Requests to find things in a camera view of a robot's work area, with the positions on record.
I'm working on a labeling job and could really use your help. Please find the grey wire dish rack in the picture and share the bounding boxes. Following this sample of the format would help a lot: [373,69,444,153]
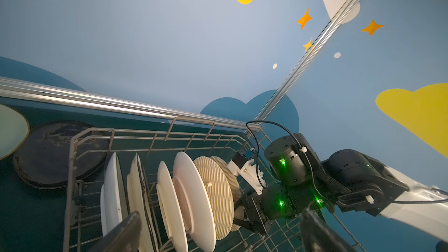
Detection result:
[62,117,368,252]

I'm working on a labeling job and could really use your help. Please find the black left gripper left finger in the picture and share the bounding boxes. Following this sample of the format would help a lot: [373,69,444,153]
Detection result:
[89,211,142,252]

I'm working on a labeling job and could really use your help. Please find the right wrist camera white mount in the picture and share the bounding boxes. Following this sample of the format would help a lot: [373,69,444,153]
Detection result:
[227,151,267,196]

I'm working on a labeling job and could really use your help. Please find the yellow woven plate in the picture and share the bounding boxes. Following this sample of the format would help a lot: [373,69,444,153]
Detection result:
[211,156,245,220]

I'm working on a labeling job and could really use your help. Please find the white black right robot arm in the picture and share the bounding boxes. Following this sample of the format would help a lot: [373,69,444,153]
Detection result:
[232,133,448,242]

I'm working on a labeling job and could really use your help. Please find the right diagonal aluminium post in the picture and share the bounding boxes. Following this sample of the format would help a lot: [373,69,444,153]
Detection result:
[255,0,361,121]

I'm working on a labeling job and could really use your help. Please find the orange woven plate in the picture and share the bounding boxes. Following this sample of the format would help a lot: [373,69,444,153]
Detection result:
[193,156,234,240]

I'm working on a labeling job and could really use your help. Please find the pale green floral plate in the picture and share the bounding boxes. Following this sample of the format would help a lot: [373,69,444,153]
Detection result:
[1,105,30,160]

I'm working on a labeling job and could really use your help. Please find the cream plate floral rim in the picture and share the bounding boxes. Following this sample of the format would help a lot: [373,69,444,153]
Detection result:
[127,153,159,252]

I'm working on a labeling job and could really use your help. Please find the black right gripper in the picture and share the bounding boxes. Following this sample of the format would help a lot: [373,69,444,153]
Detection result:
[239,187,305,235]

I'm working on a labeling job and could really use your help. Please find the dark black plate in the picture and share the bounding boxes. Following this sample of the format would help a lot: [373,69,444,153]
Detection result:
[13,121,110,189]

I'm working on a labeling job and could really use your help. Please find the horizontal aluminium frame bar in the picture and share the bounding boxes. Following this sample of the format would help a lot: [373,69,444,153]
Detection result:
[1,77,246,130]

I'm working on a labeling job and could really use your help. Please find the white plate black emblem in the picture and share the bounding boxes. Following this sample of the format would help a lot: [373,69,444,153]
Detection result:
[100,152,128,236]

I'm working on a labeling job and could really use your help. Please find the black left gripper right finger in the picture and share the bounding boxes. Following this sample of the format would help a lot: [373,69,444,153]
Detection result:
[300,208,356,252]

